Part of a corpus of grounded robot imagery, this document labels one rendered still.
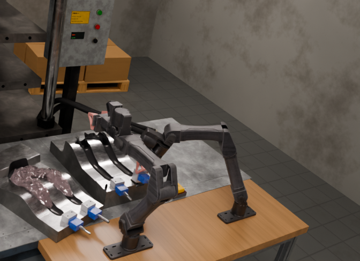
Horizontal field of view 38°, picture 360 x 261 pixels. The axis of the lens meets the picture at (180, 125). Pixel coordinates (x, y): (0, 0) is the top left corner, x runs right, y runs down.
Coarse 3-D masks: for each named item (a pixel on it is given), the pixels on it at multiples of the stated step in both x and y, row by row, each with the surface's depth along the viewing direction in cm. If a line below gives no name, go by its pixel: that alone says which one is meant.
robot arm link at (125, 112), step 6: (120, 108) 197; (114, 114) 195; (120, 114) 193; (126, 114) 194; (114, 120) 196; (120, 120) 194; (126, 120) 193; (120, 126) 195; (126, 126) 195; (120, 132) 194; (126, 132) 196; (114, 138) 195; (120, 144) 191
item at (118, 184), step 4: (112, 180) 222; (116, 180) 222; (120, 180) 223; (112, 184) 222; (116, 184) 221; (120, 184) 222; (116, 188) 220; (120, 188) 220; (124, 188) 221; (116, 192) 221; (120, 192) 219; (124, 192) 219; (128, 196) 218
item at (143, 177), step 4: (140, 168) 230; (144, 172) 229; (132, 176) 229; (136, 176) 227; (140, 176) 226; (144, 176) 225; (148, 176) 227; (136, 180) 227; (140, 180) 226; (144, 180) 224; (148, 180) 225
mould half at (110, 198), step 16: (64, 144) 240; (96, 144) 243; (112, 144) 248; (64, 160) 242; (80, 160) 233; (128, 160) 246; (80, 176) 233; (96, 176) 227; (112, 176) 230; (128, 176) 232; (96, 192) 224; (112, 192) 220; (128, 192) 227; (144, 192) 234
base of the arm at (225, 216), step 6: (234, 204) 237; (228, 210) 241; (234, 210) 237; (240, 210) 236; (246, 210) 244; (252, 210) 245; (222, 216) 235; (228, 216) 237; (234, 216) 237; (240, 216) 237; (246, 216) 240; (228, 222) 233
